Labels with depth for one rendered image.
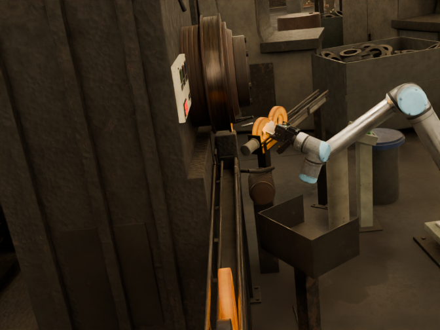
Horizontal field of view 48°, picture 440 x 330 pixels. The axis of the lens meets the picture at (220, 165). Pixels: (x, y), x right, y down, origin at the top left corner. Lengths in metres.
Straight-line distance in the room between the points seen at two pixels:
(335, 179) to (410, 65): 1.76
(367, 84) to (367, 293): 2.09
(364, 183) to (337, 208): 0.21
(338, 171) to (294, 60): 2.02
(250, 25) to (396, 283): 2.86
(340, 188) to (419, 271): 0.60
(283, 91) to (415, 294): 2.69
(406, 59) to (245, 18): 1.44
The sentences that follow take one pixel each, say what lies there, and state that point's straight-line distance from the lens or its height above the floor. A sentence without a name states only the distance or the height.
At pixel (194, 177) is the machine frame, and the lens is 1.64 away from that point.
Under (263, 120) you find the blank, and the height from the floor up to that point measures 0.78.
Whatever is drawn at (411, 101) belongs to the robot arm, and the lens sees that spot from 2.33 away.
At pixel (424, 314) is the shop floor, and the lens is 2.44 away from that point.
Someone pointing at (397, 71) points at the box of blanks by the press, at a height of 0.60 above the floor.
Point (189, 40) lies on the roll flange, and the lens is 1.89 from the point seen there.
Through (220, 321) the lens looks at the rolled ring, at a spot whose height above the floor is 0.75.
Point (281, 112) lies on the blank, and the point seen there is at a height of 0.77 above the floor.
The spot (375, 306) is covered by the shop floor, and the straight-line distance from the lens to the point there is 2.46.
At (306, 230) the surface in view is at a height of 0.61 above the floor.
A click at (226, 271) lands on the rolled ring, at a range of 1.32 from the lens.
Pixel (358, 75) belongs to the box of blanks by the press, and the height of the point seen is 0.63.
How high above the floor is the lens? 1.48
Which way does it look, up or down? 21 degrees down
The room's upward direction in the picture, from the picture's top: 7 degrees counter-clockwise
